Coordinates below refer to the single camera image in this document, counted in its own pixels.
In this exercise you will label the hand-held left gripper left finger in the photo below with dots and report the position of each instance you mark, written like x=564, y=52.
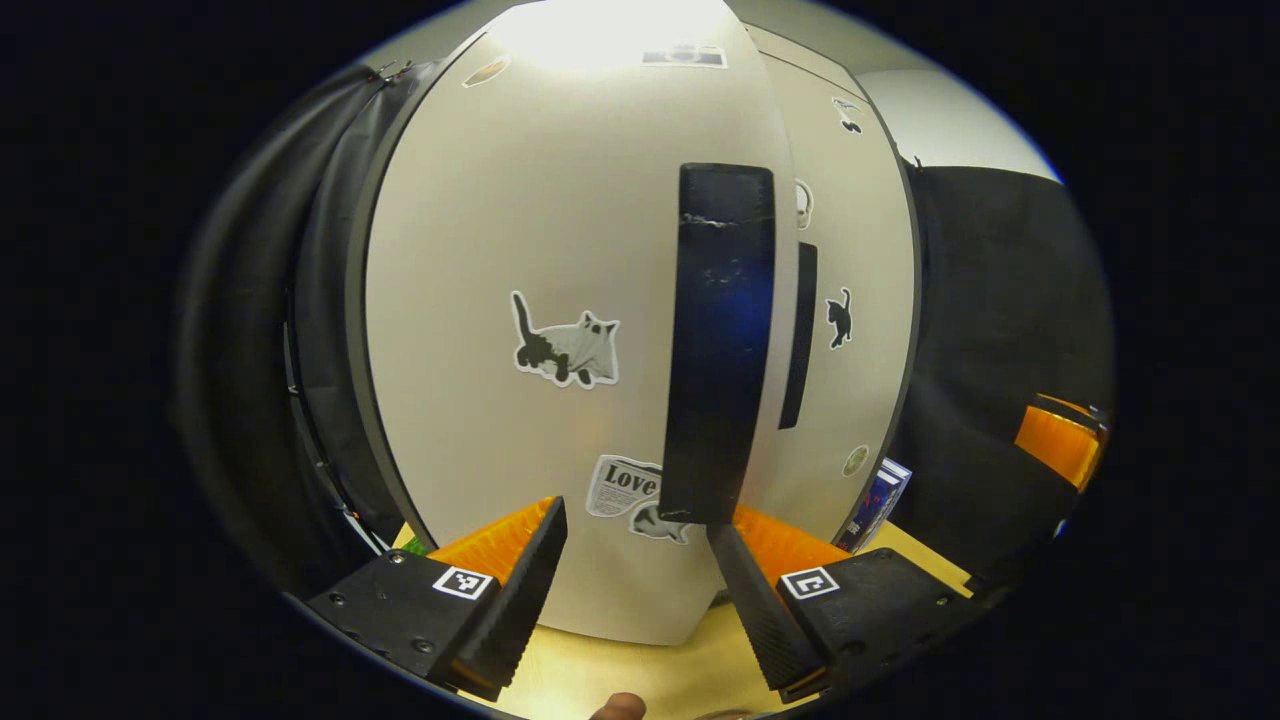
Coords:
x=520, y=600

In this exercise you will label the blue printed box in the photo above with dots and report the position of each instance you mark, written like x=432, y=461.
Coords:
x=880, y=500

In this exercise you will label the green object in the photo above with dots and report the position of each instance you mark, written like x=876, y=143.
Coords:
x=416, y=545

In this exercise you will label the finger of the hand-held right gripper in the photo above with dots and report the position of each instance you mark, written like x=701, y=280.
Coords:
x=1055, y=445

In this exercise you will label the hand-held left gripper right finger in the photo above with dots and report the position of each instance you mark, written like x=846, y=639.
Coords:
x=765, y=620

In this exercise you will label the black backdrop cloth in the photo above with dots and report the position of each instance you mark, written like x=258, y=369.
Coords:
x=250, y=350
x=1000, y=300

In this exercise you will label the white cabinet door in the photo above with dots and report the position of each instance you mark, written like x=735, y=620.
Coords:
x=870, y=250
x=480, y=200

